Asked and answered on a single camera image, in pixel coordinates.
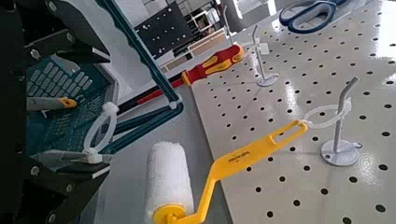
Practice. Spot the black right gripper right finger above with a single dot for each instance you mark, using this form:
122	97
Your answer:
71	25

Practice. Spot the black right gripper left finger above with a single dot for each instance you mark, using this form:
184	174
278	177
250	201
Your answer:
62	193

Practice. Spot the yellow pliers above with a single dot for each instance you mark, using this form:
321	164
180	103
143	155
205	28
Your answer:
90	157

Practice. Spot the grey teal plastic crate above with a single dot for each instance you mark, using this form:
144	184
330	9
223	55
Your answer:
53	130

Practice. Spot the black pegboard panel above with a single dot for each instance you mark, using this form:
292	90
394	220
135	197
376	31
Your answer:
165	31

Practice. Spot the red yellow screwdriver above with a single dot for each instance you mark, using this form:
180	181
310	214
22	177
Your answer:
214	63

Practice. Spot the white pegboard hook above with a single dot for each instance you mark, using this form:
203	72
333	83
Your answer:
339	152
267	81
228	25

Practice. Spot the blue scissors in package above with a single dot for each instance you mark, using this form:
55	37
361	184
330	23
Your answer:
311	14

